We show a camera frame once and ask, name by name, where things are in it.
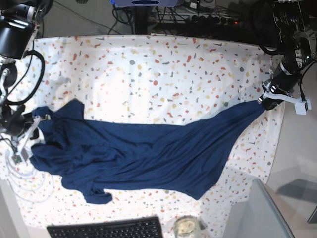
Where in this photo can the dark blue t-shirt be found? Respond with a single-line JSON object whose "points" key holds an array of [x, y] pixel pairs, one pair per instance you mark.
{"points": [[94, 156]]}

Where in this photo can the terrazzo patterned table cloth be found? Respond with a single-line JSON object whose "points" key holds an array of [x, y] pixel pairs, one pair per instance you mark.
{"points": [[153, 80]]}

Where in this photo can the black computer keyboard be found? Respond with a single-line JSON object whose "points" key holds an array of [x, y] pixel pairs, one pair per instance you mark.
{"points": [[148, 227]]}

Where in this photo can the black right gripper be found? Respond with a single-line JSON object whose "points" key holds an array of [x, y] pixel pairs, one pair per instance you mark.
{"points": [[14, 122]]}

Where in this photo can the blue box with oval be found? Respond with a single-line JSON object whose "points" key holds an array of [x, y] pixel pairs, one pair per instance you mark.
{"points": [[146, 3]]}

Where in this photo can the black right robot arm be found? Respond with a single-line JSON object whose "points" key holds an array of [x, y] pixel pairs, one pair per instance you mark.
{"points": [[19, 24]]}

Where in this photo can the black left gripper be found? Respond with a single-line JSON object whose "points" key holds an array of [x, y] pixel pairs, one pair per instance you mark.
{"points": [[282, 82]]}

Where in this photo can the black power strip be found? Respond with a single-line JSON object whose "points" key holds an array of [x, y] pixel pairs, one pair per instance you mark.
{"points": [[166, 19]]}

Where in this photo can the clear glass jar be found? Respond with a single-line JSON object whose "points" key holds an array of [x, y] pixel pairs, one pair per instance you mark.
{"points": [[187, 227]]}

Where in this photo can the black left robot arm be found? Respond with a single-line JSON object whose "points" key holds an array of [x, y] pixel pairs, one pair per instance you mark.
{"points": [[296, 24]]}

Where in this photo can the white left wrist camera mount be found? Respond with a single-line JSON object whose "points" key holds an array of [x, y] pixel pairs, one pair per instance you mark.
{"points": [[274, 96]]}

